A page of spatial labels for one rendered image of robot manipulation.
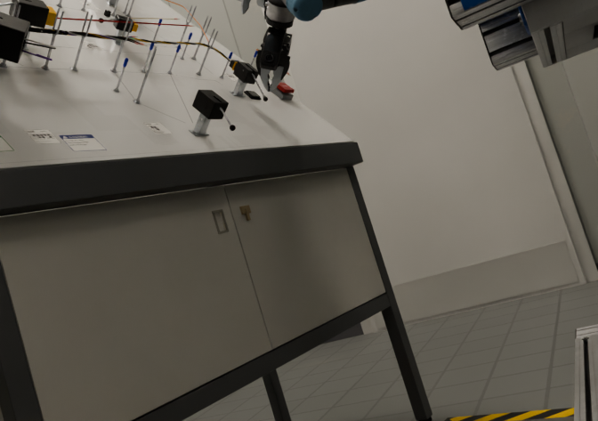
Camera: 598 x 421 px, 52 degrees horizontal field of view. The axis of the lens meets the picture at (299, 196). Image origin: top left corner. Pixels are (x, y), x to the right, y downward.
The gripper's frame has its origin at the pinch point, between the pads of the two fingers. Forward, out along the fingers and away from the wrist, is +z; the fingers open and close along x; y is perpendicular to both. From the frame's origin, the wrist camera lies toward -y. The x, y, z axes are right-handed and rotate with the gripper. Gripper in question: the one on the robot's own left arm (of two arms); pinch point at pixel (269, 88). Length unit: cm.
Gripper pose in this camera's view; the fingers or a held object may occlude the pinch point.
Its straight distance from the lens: 171.5
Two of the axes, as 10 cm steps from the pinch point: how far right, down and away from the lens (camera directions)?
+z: -1.5, 7.5, 6.4
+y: 1.3, -6.3, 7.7
